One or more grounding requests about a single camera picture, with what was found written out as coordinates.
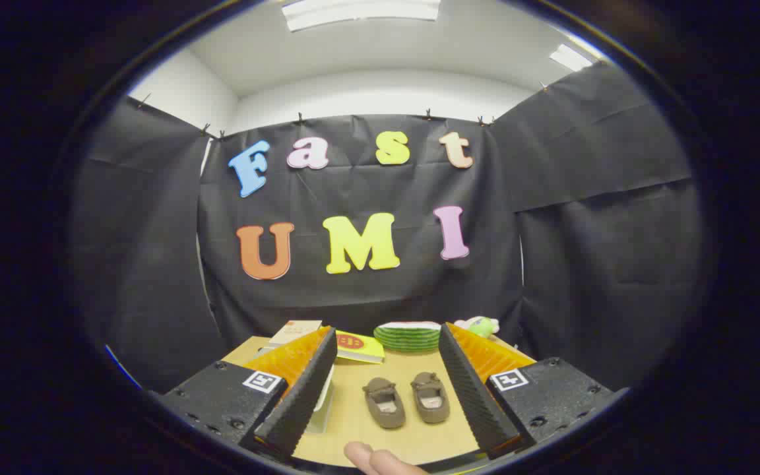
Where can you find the watermelon slice plush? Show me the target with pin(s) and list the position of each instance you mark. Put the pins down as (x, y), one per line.
(406, 338)

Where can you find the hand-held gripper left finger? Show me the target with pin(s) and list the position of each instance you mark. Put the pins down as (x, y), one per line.
(301, 402)

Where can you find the pink and green plush toy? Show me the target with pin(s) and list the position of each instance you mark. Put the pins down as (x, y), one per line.
(482, 326)

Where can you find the yellow book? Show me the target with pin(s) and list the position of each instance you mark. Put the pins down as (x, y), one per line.
(363, 346)

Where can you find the beige book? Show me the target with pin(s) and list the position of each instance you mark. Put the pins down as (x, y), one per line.
(294, 331)

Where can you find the black backdrop cloth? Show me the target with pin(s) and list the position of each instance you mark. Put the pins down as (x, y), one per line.
(353, 297)

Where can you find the long ceiling light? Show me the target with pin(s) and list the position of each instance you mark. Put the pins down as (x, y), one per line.
(360, 12)

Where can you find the brown fuzzy shoe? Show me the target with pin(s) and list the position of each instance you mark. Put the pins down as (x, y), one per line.
(380, 389)
(427, 382)

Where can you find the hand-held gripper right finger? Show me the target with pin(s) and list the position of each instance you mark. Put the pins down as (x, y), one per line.
(475, 396)

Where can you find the small ceiling light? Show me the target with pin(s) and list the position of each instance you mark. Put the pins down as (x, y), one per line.
(570, 58)

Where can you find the white fabric storage box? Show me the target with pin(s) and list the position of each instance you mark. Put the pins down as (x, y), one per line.
(322, 406)

